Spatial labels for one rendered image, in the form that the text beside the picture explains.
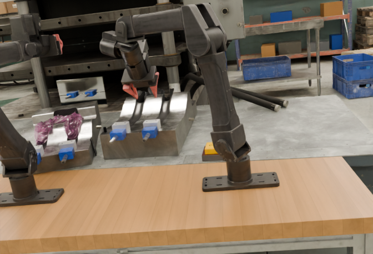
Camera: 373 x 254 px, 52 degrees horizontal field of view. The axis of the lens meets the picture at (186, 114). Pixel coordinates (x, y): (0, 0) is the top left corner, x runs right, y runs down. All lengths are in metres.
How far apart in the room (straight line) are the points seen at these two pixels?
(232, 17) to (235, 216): 1.30
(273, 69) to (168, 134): 3.87
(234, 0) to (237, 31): 0.15
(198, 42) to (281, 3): 6.99
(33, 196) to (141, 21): 0.57
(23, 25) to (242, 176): 0.76
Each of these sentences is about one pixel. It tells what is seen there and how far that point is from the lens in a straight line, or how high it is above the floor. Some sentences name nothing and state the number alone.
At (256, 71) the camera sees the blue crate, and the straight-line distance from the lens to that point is 5.01.
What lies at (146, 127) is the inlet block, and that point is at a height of 0.90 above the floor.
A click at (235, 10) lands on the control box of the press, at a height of 1.22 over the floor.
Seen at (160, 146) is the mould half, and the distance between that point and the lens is 1.27.
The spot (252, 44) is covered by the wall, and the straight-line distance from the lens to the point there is 7.93.
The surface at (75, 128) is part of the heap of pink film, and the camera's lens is 1.45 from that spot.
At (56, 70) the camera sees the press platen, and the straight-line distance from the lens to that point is 2.24.
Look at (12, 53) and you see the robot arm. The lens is 1.14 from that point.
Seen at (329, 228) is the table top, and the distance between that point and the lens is 0.90.
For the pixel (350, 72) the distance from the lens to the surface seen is 4.80.
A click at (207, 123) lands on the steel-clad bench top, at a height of 0.80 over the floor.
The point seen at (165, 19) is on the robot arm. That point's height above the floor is 1.24.
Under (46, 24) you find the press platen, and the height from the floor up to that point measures 1.27.
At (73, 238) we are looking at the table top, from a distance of 0.95.
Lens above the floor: 1.26
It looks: 16 degrees down
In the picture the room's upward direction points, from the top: 7 degrees counter-clockwise
